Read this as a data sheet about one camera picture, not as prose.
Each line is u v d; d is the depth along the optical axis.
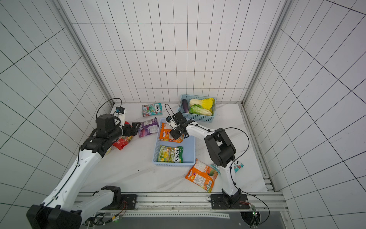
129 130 0.67
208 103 1.07
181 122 0.76
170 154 0.88
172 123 0.87
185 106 1.14
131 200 0.73
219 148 0.53
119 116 0.66
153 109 1.13
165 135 0.95
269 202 0.76
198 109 1.06
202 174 0.81
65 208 0.39
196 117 1.04
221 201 0.67
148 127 1.01
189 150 0.90
